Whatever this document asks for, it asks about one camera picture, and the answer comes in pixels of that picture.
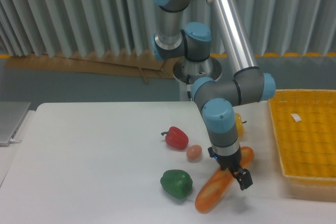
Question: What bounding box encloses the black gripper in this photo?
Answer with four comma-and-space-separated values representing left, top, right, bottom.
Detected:
208, 147, 253, 190

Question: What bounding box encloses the orange toy baguette bread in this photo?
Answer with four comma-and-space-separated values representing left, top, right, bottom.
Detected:
195, 146, 255, 214

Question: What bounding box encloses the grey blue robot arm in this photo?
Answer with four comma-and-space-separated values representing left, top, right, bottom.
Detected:
152, 0, 276, 190

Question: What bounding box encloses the yellow woven basket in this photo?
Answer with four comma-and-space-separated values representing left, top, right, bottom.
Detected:
268, 89, 335, 185

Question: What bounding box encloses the yellow toy bell pepper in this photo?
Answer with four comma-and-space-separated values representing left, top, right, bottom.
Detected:
235, 113, 247, 137

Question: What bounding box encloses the brown toy egg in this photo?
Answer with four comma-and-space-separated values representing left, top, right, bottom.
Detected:
186, 145, 202, 162

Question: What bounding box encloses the green toy bell pepper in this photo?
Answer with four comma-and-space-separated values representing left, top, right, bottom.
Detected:
160, 169, 193, 199

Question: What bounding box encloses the red toy bell pepper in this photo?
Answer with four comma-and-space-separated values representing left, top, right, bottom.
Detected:
161, 126, 189, 150

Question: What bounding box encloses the white paper label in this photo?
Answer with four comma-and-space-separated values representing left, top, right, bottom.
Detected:
291, 113, 302, 122

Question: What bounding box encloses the brown cardboard sheet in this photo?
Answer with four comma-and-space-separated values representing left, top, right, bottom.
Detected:
5, 50, 178, 83

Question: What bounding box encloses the grey pleated curtain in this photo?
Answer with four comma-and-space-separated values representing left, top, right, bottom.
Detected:
1, 0, 335, 57

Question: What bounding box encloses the silver laptop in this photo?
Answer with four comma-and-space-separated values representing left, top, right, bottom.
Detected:
1, 101, 30, 147

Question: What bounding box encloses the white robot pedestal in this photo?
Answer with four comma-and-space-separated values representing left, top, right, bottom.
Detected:
173, 57, 222, 101

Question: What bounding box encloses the white charger cable plug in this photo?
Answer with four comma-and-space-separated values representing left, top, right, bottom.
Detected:
9, 139, 22, 144

